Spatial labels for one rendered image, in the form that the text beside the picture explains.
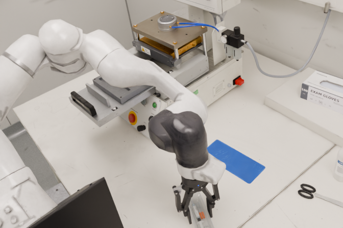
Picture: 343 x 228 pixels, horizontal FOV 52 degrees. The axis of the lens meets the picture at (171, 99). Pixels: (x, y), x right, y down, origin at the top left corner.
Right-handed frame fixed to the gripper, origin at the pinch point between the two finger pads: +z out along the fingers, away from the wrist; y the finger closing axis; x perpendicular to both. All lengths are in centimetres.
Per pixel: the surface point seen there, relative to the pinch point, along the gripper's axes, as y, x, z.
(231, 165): -17.8, -17.5, 4.5
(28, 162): 91, -131, 80
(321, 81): -64, -36, -7
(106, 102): 20, -42, -19
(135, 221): 20.2, -6.7, 4.7
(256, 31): -60, -87, -6
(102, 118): 23.0, -36.2, -17.1
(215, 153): -14.5, -25.3, 4.5
